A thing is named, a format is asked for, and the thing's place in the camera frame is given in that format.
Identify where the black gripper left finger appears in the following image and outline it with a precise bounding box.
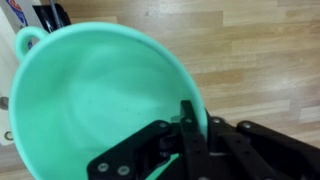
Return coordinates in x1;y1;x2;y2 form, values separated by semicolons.
87;99;213;180

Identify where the metal-sheathed lamp cable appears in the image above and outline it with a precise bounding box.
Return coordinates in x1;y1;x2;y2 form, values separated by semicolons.
49;0;64;30

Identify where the blue bottle with white cap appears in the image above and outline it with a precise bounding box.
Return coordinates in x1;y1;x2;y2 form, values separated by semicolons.
4;0;36;29

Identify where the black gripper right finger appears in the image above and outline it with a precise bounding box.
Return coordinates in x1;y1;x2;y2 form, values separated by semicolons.
204;111;320;180

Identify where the mint-green bowl with loop handles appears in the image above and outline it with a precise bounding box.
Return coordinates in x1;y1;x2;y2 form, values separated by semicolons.
8;21;209;180

